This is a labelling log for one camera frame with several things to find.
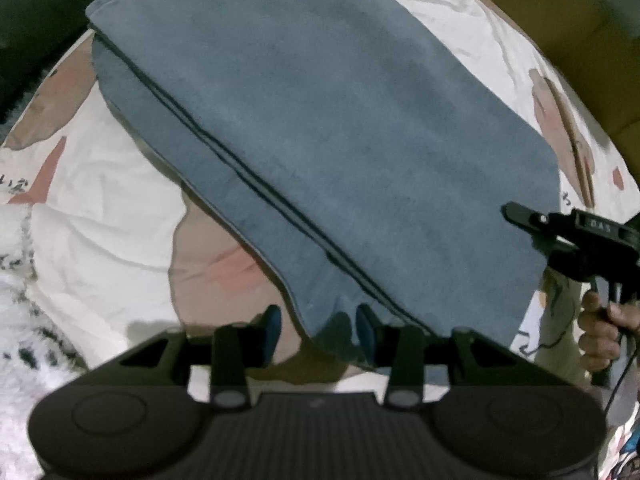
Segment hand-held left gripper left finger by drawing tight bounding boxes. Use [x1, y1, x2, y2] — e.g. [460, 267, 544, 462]
[92, 305, 283, 407]

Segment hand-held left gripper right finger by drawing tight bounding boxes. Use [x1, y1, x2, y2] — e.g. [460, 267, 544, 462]
[355, 305, 538, 406]

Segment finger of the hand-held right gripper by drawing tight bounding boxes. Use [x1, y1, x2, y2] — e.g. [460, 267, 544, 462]
[502, 201, 551, 237]

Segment blue jeans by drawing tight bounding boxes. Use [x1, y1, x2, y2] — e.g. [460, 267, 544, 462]
[85, 0, 561, 366]

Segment person's right hand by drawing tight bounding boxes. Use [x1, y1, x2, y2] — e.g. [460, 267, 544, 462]
[577, 290, 640, 373]

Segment cardboard box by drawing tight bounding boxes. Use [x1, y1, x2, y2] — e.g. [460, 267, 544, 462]
[452, 0, 640, 161]

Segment bear printed blanket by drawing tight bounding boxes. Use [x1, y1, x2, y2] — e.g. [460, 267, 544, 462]
[0, 0, 640, 461]

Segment black cable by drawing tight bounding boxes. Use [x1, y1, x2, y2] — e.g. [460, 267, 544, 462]
[602, 340, 640, 416]

